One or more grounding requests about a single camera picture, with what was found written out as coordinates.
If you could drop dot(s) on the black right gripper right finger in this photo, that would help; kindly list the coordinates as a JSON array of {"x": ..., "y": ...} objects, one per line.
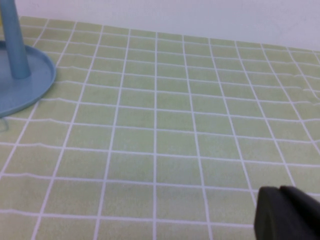
[{"x": 303, "y": 201}]

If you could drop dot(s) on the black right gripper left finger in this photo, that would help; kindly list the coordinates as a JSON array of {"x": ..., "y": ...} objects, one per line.
[{"x": 272, "y": 220}]

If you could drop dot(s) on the blue cup stand white caps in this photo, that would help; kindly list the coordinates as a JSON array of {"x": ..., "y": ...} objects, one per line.
[{"x": 25, "y": 90}]

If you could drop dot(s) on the green checkered tablecloth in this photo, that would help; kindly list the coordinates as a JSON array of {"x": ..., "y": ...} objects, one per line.
[{"x": 150, "y": 125}]

